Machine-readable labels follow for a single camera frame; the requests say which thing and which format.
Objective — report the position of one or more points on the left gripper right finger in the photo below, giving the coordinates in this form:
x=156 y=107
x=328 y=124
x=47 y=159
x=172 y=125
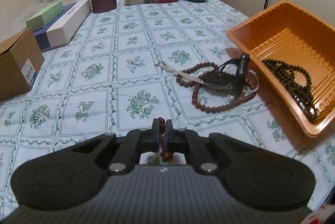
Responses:
x=192 y=146

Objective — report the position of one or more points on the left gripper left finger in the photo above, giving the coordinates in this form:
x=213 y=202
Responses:
x=130 y=148

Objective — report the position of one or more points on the orange plastic tray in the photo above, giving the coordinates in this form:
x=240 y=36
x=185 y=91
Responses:
x=288 y=33

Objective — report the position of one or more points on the floral tablecloth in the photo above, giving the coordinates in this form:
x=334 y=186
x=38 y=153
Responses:
x=108 y=79

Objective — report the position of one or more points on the white and blue long box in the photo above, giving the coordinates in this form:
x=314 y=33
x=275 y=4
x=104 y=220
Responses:
x=60 y=31

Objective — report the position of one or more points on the brown cardboard box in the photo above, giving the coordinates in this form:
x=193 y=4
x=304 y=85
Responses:
x=20 y=62

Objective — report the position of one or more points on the green box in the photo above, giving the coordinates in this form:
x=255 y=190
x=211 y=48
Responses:
x=43 y=17

